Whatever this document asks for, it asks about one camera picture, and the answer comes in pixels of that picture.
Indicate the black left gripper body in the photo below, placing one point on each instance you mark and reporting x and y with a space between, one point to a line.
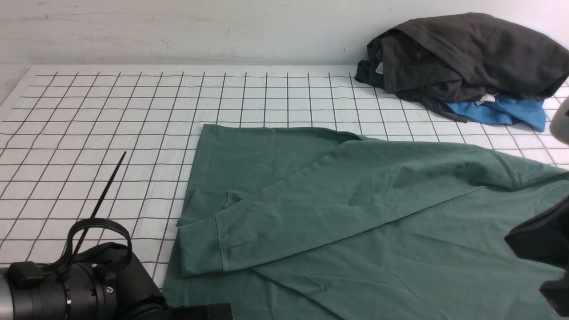
199 312

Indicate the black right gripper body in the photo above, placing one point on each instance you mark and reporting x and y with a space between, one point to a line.
544 239

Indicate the green long sleeve shirt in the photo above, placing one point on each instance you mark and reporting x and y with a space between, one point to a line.
314 224

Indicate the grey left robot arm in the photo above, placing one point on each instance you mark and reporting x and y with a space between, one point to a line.
127 294

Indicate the blue garment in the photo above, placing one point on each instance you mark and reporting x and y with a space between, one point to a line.
504 110

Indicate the dark grey garment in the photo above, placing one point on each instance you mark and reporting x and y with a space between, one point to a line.
447 63

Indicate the white grid table cloth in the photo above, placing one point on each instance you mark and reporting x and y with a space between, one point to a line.
63 129

